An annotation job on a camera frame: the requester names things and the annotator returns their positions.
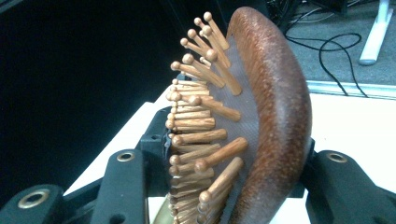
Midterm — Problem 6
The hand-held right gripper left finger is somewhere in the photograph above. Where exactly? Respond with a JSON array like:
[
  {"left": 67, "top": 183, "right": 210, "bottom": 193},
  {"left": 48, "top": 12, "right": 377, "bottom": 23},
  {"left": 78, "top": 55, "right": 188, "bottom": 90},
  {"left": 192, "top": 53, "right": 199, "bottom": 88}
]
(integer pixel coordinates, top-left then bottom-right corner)
[{"left": 139, "top": 106, "right": 173, "bottom": 198}]

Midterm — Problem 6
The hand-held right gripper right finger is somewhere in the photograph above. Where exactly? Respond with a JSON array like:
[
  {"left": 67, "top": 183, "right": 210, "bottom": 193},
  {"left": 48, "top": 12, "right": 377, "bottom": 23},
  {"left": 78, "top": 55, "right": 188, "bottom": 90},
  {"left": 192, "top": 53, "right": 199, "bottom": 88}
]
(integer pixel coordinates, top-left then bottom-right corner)
[{"left": 287, "top": 139, "right": 317, "bottom": 199}]

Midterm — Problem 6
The brown wooden hairbrush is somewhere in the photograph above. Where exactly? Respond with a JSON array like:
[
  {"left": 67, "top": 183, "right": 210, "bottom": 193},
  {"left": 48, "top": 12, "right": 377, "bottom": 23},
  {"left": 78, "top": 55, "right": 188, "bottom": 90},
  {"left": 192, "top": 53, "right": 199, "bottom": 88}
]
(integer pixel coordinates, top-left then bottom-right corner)
[{"left": 164, "top": 7, "right": 313, "bottom": 224}]

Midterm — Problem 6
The white table cover sheet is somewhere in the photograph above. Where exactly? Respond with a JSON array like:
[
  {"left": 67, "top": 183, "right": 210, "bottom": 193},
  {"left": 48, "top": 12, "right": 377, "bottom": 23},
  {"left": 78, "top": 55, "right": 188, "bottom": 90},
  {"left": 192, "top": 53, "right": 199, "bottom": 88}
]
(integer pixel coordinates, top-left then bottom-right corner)
[{"left": 64, "top": 91, "right": 396, "bottom": 224}]

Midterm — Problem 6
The black looped floor cable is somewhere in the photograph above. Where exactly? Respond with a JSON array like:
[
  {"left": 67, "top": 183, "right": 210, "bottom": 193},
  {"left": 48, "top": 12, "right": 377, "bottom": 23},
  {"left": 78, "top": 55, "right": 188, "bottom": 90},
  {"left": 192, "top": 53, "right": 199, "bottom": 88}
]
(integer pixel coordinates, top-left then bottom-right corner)
[{"left": 284, "top": 31, "right": 370, "bottom": 98}]

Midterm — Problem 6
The white metal stand frame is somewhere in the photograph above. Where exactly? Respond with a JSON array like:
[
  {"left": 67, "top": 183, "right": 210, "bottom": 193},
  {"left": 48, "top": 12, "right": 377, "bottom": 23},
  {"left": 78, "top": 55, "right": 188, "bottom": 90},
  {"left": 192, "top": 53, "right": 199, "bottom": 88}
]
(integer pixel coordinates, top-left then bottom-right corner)
[{"left": 359, "top": 0, "right": 390, "bottom": 66}]

